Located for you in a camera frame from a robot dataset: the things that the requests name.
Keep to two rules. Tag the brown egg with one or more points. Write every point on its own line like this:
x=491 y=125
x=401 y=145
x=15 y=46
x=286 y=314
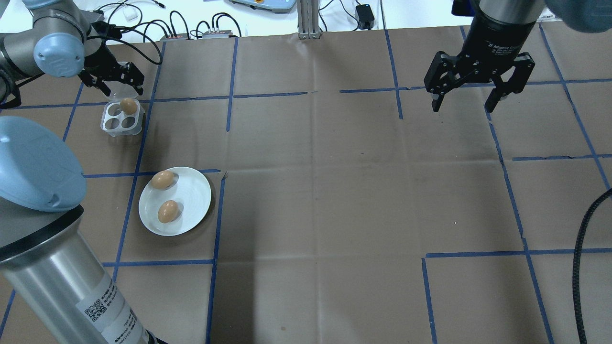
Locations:
x=168 y=211
x=162 y=179
x=127 y=105

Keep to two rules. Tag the clear plastic egg box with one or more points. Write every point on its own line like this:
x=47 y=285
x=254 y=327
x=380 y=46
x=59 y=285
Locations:
x=122 y=117

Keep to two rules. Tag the white round plate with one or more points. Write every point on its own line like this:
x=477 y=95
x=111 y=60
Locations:
x=191 y=191

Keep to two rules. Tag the small white adapter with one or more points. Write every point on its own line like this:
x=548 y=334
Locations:
x=129 y=13

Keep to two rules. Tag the white paper label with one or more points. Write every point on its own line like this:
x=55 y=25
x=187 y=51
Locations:
x=550 y=18

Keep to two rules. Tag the black power adapter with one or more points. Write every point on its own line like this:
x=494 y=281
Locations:
x=365 y=14

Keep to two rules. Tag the blue grey teach pendant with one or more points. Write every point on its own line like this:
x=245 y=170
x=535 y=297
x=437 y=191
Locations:
x=263 y=4

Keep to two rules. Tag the aluminium frame post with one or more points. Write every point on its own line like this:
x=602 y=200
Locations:
x=308 y=19

